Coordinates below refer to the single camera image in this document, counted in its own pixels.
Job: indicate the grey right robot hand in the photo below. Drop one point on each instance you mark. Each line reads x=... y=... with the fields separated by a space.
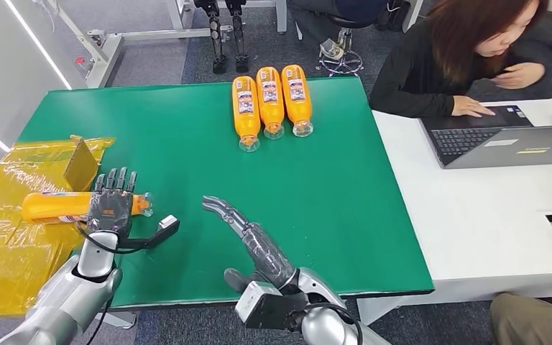
x=266 y=252

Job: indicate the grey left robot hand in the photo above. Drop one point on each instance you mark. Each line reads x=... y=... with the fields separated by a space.
x=110 y=209

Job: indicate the orange drink bottle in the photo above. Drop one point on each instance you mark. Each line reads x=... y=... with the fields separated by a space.
x=245 y=121
x=52 y=207
x=297 y=107
x=270 y=112

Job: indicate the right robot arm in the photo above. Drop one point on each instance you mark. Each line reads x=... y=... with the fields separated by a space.
x=328 y=331

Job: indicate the brown cardboard piece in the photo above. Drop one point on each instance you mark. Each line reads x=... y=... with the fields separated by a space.
x=81 y=166

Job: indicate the green table mat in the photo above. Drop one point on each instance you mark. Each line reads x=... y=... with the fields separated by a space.
x=304 y=200

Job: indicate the yellow plastic bag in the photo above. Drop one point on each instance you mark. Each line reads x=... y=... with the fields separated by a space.
x=9 y=266

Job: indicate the white black humanoid robot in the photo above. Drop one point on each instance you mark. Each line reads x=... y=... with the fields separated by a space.
x=216 y=38

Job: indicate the black chrome stool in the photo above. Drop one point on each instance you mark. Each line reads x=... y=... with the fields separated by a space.
x=340 y=57

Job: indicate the white desk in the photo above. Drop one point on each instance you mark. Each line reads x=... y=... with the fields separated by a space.
x=485 y=214

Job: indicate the grey laptop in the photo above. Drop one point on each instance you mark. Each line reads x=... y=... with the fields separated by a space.
x=461 y=138

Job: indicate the person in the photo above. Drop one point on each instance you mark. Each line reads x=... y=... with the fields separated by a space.
x=533 y=324
x=414 y=71

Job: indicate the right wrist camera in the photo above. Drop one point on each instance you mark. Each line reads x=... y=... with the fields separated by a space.
x=257 y=304

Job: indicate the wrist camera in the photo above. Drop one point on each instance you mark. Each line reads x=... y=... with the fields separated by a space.
x=257 y=304
x=169 y=223

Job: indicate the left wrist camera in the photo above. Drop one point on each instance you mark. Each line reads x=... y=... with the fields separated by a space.
x=169 y=223

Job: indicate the white metal stand frame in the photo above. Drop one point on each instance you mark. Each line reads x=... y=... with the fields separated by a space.
x=109 y=45

